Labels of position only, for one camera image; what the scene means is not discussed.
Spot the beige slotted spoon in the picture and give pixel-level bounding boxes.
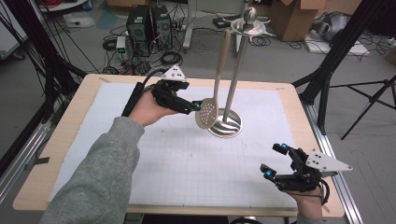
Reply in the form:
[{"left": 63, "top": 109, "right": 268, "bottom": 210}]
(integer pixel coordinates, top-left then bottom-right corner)
[{"left": 194, "top": 28, "right": 233, "bottom": 130}]

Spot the large cardboard box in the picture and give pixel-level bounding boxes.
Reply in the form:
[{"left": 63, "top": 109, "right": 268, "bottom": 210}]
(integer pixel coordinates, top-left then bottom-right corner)
[{"left": 270, "top": 0, "right": 328, "bottom": 42}]

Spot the person's right hand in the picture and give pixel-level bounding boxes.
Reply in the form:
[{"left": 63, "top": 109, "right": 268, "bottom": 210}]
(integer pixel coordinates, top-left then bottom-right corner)
[{"left": 288, "top": 186, "right": 326, "bottom": 220}]

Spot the grey crumpled bag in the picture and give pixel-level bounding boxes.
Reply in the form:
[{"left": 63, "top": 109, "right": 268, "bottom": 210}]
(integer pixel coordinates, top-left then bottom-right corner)
[{"left": 311, "top": 11, "right": 351, "bottom": 43}]

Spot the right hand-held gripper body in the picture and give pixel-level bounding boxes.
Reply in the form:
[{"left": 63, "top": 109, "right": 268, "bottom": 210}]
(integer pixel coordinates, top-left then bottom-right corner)
[{"left": 274, "top": 147, "right": 354, "bottom": 194}]

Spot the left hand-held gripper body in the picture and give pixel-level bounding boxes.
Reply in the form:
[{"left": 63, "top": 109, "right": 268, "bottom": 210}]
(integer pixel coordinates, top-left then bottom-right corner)
[{"left": 150, "top": 63, "right": 194, "bottom": 115}]

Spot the person's left hand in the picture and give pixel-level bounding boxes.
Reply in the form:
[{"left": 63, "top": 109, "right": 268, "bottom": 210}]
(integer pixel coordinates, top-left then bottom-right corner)
[{"left": 128, "top": 90, "right": 180, "bottom": 128}]

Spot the black flat box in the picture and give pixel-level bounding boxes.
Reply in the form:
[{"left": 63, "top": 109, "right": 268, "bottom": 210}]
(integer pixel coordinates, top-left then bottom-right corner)
[{"left": 212, "top": 17, "right": 233, "bottom": 30}]

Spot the black coiled cable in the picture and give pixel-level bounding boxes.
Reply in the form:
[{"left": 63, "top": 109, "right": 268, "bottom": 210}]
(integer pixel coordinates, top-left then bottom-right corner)
[
  {"left": 102, "top": 36, "right": 118, "bottom": 52},
  {"left": 160, "top": 50, "right": 184, "bottom": 67}
]

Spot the black computer tower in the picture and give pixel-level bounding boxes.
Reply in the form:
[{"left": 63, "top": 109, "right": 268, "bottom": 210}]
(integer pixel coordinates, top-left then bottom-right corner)
[
  {"left": 150, "top": 5, "right": 173, "bottom": 50},
  {"left": 125, "top": 5, "right": 153, "bottom": 57}
]

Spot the black metal frame post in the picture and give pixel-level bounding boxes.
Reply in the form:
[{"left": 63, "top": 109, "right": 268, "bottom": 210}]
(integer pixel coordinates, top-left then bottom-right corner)
[
  {"left": 0, "top": 0, "right": 88, "bottom": 125},
  {"left": 291, "top": 0, "right": 389, "bottom": 135}
]

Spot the round white table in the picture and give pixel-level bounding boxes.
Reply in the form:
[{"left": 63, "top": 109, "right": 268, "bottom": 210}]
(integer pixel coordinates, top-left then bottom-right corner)
[{"left": 36, "top": 0, "right": 89, "bottom": 13}]

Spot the aluminium frame rail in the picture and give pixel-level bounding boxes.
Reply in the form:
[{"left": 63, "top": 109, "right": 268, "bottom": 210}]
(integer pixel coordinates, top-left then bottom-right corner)
[
  {"left": 0, "top": 122, "right": 52, "bottom": 200},
  {"left": 303, "top": 102, "right": 363, "bottom": 224}
]

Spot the black tripod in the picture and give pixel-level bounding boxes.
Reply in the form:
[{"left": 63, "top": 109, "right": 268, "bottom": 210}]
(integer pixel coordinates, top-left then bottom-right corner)
[{"left": 329, "top": 74, "right": 396, "bottom": 141}]

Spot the metal utensil stand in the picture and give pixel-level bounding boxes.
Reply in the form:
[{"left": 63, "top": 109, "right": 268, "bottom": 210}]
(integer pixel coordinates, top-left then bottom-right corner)
[{"left": 206, "top": 7, "right": 272, "bottom": 139}]

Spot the white power box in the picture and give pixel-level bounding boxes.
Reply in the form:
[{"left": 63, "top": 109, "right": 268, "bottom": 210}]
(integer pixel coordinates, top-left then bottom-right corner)
[{"left": 115, "top": 35, "right": 127, "bottom": 61}]

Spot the white foam board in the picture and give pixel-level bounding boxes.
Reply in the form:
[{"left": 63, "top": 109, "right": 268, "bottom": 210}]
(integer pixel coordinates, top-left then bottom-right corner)
[{"left": 303, "top": 32, "right": 372, "bottom": 57}]

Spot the white grid mat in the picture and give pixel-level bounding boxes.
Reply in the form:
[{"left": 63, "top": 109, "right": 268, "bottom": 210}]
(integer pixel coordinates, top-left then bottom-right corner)
[{"left": 47, "top": 81, "right": 298, "bottom": 209}]

